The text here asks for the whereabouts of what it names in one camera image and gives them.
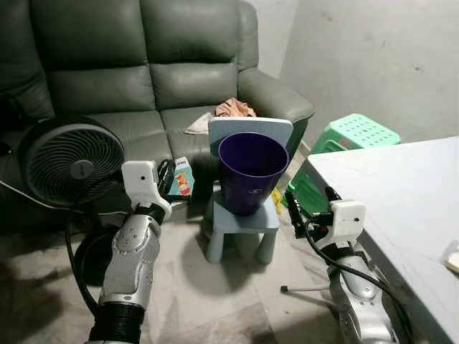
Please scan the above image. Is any dark green leather sofa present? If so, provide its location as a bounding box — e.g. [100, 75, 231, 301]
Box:
[0, 0, 316, 230]

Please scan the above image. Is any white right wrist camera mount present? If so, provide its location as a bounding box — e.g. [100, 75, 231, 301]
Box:
[326, 201, 368, 248]

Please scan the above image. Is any light blue folding table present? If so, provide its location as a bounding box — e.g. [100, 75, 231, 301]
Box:
[282, 136, 459, 344]

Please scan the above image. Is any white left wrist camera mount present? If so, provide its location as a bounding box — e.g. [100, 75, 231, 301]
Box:
[120, 161, 173, 219]

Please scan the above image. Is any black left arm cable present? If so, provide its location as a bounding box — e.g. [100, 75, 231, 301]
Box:
[65, 190, 137, 316]

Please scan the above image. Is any small teal snack packet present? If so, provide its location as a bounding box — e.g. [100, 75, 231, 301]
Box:
[169, 157, 196, 198]

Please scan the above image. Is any light blue small chair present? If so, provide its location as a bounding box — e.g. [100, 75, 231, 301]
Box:
[204, 117, 295, 264]

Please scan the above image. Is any purple plastic rubbish bin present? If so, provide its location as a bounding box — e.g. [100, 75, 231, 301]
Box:
[218, 132, 290, 217]

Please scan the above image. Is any white cloth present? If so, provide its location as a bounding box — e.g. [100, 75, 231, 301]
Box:
[184, 113, 216, 135]

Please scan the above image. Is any crumpled brown cloth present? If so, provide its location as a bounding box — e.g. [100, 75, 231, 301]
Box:
[215, 99, 257, 119]

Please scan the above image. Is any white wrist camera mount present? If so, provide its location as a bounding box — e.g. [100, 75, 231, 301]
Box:
[326, 201, 368, 248]
[120, 161, 173, 219]

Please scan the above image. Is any black round floor fan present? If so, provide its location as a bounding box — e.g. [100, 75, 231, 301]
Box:
[16, 117, 128, 287]

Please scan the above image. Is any flattened white green carton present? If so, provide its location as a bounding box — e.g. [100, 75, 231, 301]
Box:
[443, 244, 459, 274]

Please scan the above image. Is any green plastic stool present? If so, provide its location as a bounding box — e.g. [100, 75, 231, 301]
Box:
[288, 113, 401, 216]

